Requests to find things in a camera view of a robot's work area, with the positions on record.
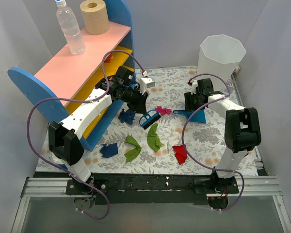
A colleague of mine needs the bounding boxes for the green paper scrap right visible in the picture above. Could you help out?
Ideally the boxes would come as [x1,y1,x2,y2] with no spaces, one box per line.
[147,123,163,152]

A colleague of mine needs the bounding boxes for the dark blue paper scrap upper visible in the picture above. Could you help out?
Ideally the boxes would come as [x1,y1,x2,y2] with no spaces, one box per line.
[118,109,135,125]

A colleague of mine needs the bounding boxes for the aluminium rail frame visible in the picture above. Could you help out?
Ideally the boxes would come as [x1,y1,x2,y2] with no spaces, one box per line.
[12,173,291,233]

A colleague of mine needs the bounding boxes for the floral patterned table mat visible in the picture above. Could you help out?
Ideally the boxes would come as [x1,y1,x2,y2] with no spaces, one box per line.
[36,67,259,176]

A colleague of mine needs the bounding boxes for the white crumpled paper scrap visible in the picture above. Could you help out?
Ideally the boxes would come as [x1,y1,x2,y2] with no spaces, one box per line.
[167,132,182,152]

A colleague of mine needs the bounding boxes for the green paper scrap left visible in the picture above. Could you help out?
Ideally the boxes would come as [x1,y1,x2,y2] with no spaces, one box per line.
[124,135,142,163]

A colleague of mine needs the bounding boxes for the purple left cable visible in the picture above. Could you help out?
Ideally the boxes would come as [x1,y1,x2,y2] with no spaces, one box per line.
[26,50,147,220]

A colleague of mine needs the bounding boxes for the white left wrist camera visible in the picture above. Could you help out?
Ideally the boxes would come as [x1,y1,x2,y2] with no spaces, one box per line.
[138,77,155,95]

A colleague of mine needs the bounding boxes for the purple cable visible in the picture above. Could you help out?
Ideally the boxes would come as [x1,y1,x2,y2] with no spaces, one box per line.
[181,73,245,211]
[26,50,147,220]

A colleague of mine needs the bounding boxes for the pink paper scrap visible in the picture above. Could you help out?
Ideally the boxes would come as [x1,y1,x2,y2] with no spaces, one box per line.
[155,106,173,116]

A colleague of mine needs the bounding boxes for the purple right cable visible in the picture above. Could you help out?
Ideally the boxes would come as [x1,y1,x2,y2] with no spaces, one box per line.
[181,73,245,211]

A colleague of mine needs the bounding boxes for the dark blue paper scrap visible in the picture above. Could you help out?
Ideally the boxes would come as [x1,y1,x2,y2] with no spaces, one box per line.
[118,109,135,125]
[99,143,118,158]

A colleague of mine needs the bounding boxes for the blue wooden shelf unit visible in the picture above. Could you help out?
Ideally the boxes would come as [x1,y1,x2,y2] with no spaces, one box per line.
[7,0,135,151]

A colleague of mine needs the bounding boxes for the red paper scrap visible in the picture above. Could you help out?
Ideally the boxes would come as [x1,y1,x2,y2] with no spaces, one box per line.
[173,145,187,165]

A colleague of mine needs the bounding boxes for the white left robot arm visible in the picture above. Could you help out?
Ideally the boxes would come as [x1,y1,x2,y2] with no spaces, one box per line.
[48,67,154,194]

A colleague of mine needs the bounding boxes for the clear plastic water bottle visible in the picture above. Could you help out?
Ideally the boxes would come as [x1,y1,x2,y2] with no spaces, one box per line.
[55,0,86,55]

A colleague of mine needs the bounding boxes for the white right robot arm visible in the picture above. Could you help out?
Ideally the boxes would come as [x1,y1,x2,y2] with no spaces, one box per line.
[184,79,261,194]

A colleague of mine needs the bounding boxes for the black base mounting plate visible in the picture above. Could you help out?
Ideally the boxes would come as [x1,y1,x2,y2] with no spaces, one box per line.
[65,173,240,205]

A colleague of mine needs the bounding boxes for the green paper scrap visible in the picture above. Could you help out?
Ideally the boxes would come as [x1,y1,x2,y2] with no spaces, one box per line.
[147,123,163,152]
[124,135,142,163]

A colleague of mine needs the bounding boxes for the blue plastic dustpan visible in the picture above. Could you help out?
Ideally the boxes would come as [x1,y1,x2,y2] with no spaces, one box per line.
[173,109,206,123]

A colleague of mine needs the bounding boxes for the dark blue paper scrap lower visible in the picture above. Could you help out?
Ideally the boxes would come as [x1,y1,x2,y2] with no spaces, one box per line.
[99,143,118,158]

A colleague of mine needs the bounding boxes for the red scrap on shelf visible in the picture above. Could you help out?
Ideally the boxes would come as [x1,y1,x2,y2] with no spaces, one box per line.
[104,53,113,63]

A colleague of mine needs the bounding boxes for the brown paper roll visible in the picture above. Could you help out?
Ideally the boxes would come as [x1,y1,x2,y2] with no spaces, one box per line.
[80,0,110,35]

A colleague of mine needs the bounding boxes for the blue hand brush black bristles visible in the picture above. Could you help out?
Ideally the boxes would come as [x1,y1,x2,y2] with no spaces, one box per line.
[139,109,161,130]

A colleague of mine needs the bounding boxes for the white octagonal waste bin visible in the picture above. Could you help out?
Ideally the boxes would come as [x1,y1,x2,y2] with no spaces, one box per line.
[197,34,246,79]

